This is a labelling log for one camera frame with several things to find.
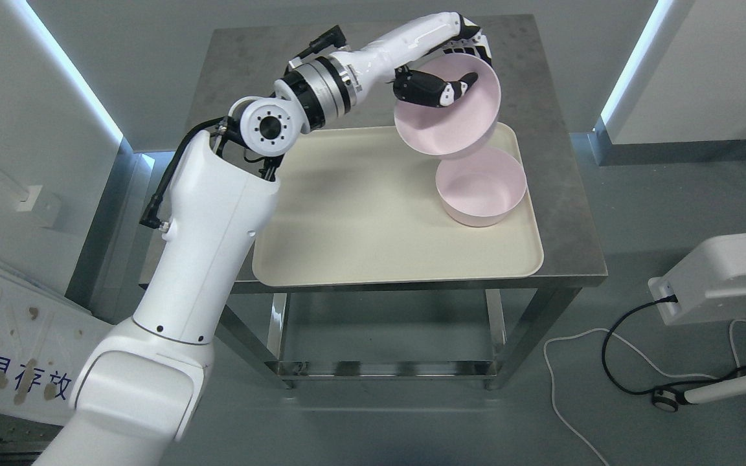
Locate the cream plastic tray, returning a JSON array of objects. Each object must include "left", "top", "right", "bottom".
[{"left": 251, "top": 127, "right": 545, "bottom": 288}]

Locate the pink bowl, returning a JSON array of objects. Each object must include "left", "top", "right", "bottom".
[
  {"left": 435, "top": 146, "right": 529, "bottom": 228},
  {"left": 394, "top": 55, "right": 501, "bottom": 159}
]

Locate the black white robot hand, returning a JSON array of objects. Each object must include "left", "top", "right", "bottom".
[{"left": 334, "top": 12, "right": 493, "bottom": 109}]

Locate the white wall box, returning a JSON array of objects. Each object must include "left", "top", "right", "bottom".
[{"left": 16, "top": 185, "right": 62, "bottom": 229}]

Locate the white machine on stand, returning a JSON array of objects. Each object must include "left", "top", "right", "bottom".
[{"left": 648, "top": 229, "right": 746, "bottom": 406}]

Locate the black power cable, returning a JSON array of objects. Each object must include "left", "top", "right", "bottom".
[{"left": 600, "top": 296, "right": 746, "bottom": 397}]

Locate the white cable on floor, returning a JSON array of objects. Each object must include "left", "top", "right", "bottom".
[{"left": 543, "top": 328, "right": 717, "bottom": 466}]

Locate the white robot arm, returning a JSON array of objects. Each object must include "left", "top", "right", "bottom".
[{"left": 36, "top": 26, "right": 358, "bottom": 465}]

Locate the steel table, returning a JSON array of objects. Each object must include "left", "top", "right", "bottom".
[{"left": 139, "top": 14, "right": 608, "bottom": 391}]

